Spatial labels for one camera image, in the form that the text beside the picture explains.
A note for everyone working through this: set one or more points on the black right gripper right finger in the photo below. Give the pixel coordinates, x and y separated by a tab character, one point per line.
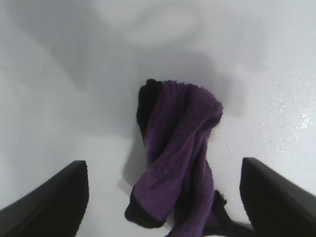
279	205

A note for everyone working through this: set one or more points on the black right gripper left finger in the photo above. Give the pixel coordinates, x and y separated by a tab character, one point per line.
49	205

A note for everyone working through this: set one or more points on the purple and black cloth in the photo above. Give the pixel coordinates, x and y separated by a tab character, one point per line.
177	148

